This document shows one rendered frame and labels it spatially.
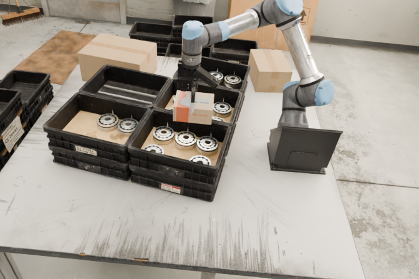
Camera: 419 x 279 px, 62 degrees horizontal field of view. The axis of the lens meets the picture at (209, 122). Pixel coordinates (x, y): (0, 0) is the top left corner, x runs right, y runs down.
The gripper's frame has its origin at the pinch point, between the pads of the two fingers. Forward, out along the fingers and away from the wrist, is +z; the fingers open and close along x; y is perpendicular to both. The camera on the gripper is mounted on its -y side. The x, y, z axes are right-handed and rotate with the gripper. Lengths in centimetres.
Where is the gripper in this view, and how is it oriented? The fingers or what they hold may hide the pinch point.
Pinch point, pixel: (194, 104)
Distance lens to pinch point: 147.5
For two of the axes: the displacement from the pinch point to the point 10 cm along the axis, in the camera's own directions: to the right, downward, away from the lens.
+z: -0.8, 7.8, 6.2
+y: -10.0, -1.0, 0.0
